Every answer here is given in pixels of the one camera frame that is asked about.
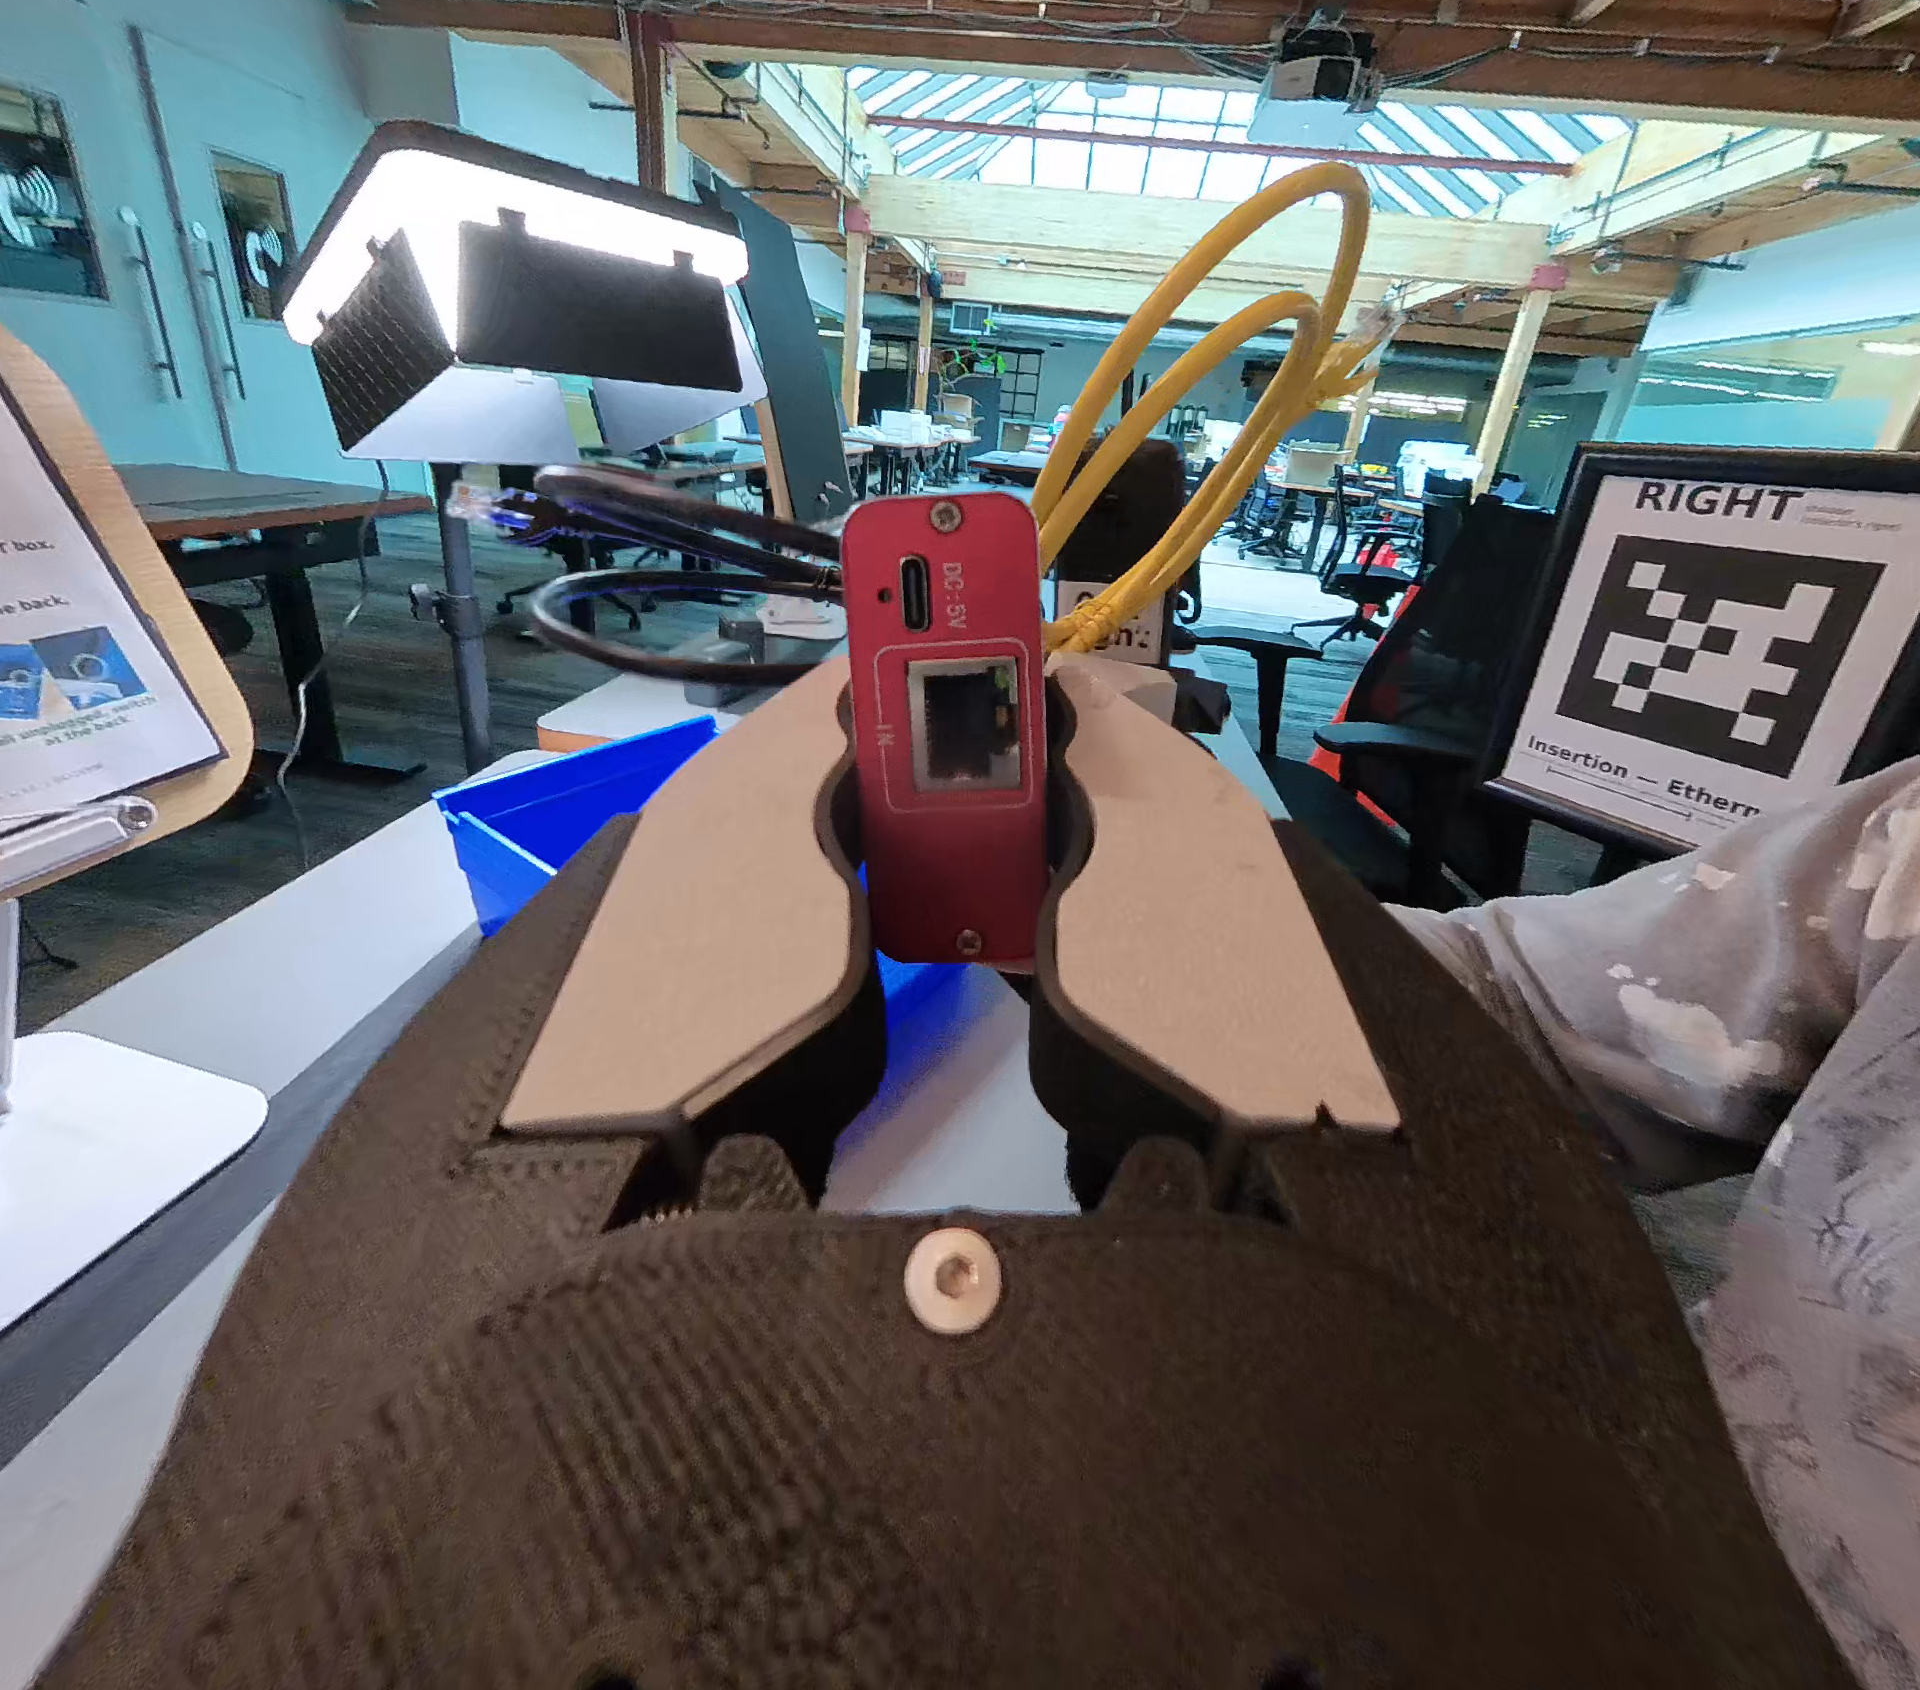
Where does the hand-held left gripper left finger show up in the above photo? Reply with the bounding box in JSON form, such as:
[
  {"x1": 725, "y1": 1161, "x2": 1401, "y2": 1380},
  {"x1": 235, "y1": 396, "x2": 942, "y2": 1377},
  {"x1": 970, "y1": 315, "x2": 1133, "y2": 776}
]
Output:
[{"x1": 498, "y1": 653, "x2": 887, "y2": 1208}]

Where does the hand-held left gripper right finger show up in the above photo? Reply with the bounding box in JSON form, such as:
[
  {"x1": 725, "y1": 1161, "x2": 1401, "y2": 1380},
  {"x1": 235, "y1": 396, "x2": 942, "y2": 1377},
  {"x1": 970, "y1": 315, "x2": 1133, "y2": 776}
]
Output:
[{"x1": 1032, "y1": 658, "x2": 1407, "y2": 1208}]

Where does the blue plastic storage bin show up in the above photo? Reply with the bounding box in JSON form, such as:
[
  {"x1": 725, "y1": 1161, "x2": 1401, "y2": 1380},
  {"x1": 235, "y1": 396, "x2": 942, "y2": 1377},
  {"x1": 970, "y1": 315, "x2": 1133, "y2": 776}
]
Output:
[{"x1": 434, "y1": 711, "x2": 1038, "y2": 1121}]

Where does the red metal ethernet switch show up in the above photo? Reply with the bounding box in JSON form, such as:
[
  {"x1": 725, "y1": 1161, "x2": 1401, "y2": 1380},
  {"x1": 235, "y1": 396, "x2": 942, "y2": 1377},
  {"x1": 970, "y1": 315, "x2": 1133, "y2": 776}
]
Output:
[{"x1": 839, "y1": 492, "x2": 1047, "y2": 963}]

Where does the yellow ethernet cable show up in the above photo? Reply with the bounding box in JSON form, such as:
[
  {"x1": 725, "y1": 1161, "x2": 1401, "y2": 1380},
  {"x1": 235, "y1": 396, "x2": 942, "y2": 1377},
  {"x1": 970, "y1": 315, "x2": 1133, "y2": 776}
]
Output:
[{"x1": 1025, "y1": 161, "x2": 1411, "y2": 658}]

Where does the black ethernet cable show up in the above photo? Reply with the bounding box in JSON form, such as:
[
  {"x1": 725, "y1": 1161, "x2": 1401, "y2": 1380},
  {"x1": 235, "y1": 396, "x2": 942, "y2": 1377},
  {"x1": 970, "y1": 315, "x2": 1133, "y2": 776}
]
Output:
[{"x1": 443, "y1": 463, "x2": 850, "y2": 688}]

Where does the person's right forearm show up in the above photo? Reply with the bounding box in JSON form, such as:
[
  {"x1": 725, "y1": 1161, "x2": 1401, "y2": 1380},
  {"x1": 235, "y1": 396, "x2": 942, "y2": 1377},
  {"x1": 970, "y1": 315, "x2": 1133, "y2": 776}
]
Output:
[{"x1": 1386, "y1": 760, "x2": 1920, "y2": 1190}]

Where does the black red office chair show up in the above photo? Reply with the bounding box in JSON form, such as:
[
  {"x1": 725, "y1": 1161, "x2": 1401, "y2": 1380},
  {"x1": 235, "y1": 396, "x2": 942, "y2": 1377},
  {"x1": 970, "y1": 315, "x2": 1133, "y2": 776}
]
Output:
[{"x1": 1304, "y1": 490, "x2": 1561, "y2": 911}]

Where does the black board on stand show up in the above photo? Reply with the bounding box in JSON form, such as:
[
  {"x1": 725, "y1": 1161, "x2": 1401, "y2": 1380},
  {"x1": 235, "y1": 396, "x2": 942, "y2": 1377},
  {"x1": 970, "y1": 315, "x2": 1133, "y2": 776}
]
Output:
[{"x1": 692, "y1": 173, "x2": 857, "y2": 522}]

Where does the grey light stand pole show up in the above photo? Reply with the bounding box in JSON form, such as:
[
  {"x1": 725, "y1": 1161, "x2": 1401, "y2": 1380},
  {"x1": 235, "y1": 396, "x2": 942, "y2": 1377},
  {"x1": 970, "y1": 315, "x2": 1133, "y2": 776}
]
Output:
[{"x1": 412, "y1": 459, "x2": 498, "y2": 773}]

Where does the framed checkered marker sign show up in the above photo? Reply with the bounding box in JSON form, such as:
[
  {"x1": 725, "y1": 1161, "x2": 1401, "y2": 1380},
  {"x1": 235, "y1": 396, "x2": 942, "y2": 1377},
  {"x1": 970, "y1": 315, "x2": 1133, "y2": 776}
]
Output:
[{"x1": 1475, "y1": 443, "x2": 1920, "y2": 856}]

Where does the studio light panel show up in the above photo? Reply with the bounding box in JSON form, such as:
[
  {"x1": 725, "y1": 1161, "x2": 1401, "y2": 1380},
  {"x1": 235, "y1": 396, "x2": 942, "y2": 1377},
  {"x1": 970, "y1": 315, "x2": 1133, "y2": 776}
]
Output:
[{"x1": 273, "y1": 121, "x2": 769, "y2": 465}]

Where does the wood top office desk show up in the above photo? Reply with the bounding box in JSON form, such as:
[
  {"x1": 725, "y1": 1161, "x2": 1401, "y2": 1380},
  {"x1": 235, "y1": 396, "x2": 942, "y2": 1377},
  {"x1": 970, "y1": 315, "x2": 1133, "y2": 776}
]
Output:
[{"x1": 120, "y1": 462, "x2": 437, "y2": 780}]

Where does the white stand base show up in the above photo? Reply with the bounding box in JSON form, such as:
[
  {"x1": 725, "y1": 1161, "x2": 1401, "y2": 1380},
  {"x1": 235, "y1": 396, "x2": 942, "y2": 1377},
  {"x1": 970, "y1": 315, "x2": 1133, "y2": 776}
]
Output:
[{"x1": 0, "y1": 894, "x2": 271, "y2": 1331}]

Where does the printed instruction sheet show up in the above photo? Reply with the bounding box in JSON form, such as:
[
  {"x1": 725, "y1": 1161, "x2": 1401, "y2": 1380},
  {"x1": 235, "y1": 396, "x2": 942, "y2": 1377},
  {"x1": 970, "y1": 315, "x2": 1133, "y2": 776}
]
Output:
[{"x1": 0, "y1": 384, "x2": 227, "y2": 834}]

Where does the instruction sheet on board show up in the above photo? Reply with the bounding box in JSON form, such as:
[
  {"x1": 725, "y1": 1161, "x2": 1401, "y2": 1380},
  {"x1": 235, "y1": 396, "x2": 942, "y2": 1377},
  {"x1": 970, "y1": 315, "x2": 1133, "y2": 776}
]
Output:
[{"x1": 0, "y1": 328, "x2": 253, "y2": 899}]

